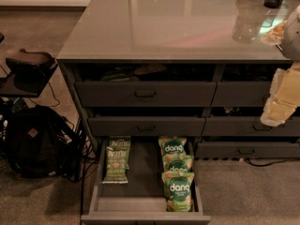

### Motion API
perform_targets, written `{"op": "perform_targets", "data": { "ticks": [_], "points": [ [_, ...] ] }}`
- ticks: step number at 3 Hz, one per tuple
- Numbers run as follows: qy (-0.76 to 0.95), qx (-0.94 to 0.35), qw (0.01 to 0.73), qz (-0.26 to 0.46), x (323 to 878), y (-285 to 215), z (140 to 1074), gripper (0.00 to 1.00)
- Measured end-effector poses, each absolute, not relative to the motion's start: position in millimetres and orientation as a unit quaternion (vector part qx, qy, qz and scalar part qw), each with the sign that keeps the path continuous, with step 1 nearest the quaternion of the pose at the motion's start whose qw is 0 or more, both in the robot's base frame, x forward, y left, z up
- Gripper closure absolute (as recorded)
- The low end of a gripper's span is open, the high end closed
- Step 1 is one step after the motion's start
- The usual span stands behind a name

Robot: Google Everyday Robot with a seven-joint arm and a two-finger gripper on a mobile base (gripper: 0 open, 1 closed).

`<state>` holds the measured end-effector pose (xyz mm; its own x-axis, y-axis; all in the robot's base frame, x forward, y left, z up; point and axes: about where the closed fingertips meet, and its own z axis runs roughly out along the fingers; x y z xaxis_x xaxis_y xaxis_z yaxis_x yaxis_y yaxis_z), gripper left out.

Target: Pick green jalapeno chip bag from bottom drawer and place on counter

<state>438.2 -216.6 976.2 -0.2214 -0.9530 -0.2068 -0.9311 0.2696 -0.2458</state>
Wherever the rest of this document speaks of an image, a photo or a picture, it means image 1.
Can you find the black floor cables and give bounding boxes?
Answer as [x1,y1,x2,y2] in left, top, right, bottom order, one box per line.
[60,115,99,204]

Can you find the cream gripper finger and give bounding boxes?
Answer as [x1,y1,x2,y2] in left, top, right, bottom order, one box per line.
[261,20,287,46]
[261,101,295,127]

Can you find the open bottom left drawer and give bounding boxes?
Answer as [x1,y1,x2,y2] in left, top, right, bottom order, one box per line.
[81,137,210,225]

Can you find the green dang bag front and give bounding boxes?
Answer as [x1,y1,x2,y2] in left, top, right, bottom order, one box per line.
[162,171,194,212]

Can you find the middle right drawer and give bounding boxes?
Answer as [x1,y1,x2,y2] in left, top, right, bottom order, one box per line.
[202,107,300,137]

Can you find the middle left drawer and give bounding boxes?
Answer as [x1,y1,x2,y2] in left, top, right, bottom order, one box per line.
[87,107,205,136]

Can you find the green jalapeno chip bag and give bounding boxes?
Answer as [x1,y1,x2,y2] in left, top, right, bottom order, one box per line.
[103,147,128,184]
[109,136,131,150]

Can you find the top left drawer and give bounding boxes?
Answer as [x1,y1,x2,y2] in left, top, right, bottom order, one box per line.
[74,63,218,108]

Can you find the green jalapeno chip bag front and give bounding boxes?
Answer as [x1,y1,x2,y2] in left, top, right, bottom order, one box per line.
[103,147,128,184]

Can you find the green dang bag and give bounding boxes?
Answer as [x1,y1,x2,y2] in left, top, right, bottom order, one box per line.
[162,154,194,172]
[158,136,187,156]
[162,171,194,212]

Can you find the grey drawer cabinet frame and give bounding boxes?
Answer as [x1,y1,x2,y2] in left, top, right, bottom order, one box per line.
[59,60,299,147]

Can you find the bottom right drawer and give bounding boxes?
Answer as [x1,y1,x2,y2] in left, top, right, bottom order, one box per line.
[193,137,300,159]

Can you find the black backpack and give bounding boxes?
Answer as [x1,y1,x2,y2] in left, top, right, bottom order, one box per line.
[5,106,79,178]

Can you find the green dang bag middle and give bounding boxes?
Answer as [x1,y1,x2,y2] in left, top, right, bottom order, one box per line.
[162,154,194,172]

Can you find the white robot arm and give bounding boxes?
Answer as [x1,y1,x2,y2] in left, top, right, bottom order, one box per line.
[261,6,300,127]

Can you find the black cable under drawers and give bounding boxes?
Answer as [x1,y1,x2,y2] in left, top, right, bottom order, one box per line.
[243,157,300,168]

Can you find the top right drawer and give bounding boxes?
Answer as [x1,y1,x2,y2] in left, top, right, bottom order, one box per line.
[212,63,291,107]

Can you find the green dang bag rear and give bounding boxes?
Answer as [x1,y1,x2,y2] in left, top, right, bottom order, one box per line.
[158,136,187,156]

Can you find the green jalapeno chip bag rear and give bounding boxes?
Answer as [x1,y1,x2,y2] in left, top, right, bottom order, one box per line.
[109,136,131,150]

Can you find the dark brown desk chair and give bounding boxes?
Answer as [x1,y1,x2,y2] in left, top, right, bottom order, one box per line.
[0,49,57,98]

